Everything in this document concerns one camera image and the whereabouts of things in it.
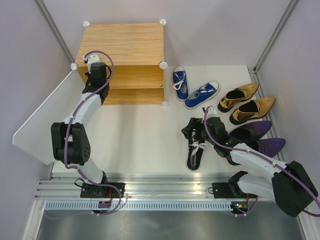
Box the blue canvas sneaker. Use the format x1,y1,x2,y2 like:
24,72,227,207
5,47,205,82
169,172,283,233
172,66,189,102
184,81,220,110

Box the purple loafer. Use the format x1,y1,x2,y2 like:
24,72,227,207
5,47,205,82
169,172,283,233
228,120,273,142
245,138,286,158

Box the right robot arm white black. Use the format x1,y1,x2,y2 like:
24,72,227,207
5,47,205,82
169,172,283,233
181,117,320,218

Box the black canvas sneaker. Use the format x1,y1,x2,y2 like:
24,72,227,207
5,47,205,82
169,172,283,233
186,118,210,172

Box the frosted white cabinet door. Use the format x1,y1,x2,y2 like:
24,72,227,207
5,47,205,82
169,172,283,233
12,71,85,165

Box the wooden shoe cabinet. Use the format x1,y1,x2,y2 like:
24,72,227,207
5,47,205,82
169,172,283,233
75,19,168,105

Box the purple loafer upper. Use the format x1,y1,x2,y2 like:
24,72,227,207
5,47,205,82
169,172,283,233
228,120,273,142

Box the blue canvas sneaker lower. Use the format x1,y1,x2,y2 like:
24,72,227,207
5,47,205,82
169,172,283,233
184,81,220,110

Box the left aluminium frame post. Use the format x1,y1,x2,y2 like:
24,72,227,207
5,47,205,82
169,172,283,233
34,0,75,63

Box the gold loafer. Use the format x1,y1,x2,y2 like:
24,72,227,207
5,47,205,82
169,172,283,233
217,83,260,113
229,96,276,125

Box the aluminium mounting rail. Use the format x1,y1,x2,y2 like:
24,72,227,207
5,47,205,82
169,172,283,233
34,172,235,201

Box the purple loafer lower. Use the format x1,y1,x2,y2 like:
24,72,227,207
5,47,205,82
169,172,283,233
245,138,286,158

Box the right aluminium frame post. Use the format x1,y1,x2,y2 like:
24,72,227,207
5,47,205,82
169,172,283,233
252,0,300,74

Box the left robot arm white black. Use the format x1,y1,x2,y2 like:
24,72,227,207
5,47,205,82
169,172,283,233
50,62,124,199

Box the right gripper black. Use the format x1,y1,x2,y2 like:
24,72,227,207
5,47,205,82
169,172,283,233
181,117,217,146

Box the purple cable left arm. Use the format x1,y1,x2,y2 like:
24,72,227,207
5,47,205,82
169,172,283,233
44,50,126,221

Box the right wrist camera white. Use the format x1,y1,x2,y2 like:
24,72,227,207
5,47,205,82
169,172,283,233
202,105,218,116

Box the gold loafer upper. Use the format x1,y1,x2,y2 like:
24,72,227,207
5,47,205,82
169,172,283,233
217,83,260,113

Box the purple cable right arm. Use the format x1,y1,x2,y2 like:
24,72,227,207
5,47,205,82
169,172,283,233
203,107,320,218

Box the aluminium frame post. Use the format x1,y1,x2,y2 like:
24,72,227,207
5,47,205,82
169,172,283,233
252,0,300,74
34,0,75,63

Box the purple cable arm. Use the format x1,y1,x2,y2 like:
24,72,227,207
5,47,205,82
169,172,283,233
203,107,320,218
44,50,126,221

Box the gold loafer lower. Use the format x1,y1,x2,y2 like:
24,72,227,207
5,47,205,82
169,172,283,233
229,96,276,125

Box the white slotted cable duct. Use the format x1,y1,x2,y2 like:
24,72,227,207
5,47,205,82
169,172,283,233
45,200,233,212

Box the blue canvas sneaker upper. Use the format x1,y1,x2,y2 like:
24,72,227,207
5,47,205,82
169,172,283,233
172,66,189,102

